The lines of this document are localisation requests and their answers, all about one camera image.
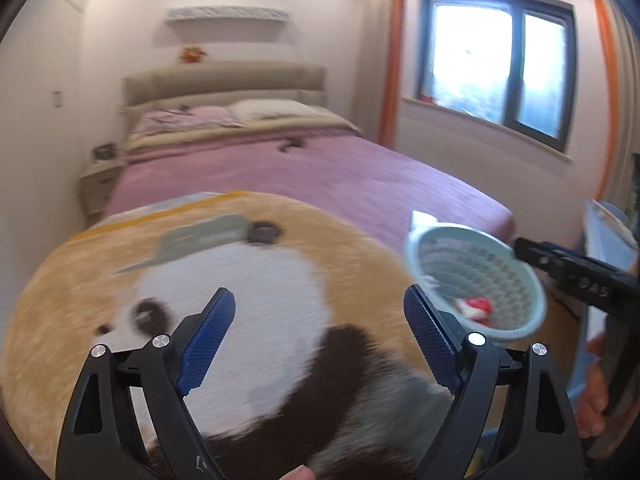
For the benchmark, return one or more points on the light green laundry basket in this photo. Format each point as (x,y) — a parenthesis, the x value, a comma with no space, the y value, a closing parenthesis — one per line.
(452,261)

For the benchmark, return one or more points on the beige orange left curtain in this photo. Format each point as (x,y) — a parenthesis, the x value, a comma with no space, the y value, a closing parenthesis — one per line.
(376,94)

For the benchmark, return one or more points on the window with dark frame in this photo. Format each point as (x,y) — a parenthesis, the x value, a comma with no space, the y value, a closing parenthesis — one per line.
(512,63)

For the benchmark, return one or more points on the orange plush toy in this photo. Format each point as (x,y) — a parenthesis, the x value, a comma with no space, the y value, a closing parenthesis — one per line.
(192,54)

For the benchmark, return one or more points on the pink pillow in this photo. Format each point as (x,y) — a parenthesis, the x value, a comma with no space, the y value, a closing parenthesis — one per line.
(185,118)

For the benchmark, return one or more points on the person's right hand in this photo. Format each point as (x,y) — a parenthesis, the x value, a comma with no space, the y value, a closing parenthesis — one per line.
(589,414)

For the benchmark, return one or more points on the beige nightstand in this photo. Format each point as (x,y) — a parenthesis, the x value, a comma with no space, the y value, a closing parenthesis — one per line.
(97,184)

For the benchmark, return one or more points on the beige padded headboard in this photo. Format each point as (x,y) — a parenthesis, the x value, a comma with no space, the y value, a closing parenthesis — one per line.
(220,84)

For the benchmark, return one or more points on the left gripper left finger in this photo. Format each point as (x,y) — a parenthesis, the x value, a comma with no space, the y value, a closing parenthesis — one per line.
(101,438)

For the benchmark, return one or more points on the beige orange curtain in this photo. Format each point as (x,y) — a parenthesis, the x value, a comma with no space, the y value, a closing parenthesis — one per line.
(376,94)
(620,47)

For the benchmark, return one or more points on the white decorative wall shelf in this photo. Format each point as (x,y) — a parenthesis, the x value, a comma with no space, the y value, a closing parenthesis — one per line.
(252,13)

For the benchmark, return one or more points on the bed with purple cover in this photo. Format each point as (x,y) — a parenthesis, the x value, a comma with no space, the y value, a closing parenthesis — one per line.
(320,161)

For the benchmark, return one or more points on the panda pattern round rug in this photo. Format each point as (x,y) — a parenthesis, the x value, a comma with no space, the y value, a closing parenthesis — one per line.
(277,325)

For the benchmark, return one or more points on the beige orange right curtain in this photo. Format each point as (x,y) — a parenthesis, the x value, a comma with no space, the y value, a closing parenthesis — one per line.
(620,47)

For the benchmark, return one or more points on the picture frame on nightstand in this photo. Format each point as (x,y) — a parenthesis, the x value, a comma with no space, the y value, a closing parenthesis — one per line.
(104,152)

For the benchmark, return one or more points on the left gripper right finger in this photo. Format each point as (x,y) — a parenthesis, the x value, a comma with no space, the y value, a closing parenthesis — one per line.
(512,401)

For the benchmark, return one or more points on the red white paper cup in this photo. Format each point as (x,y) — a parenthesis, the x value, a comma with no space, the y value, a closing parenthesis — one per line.
(476,309)

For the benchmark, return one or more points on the person's left hand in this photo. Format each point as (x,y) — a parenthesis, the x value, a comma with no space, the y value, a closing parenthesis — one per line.
(302,472)

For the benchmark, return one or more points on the white patterned pillow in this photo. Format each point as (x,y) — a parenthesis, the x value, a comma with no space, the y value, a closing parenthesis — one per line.
(262,109)

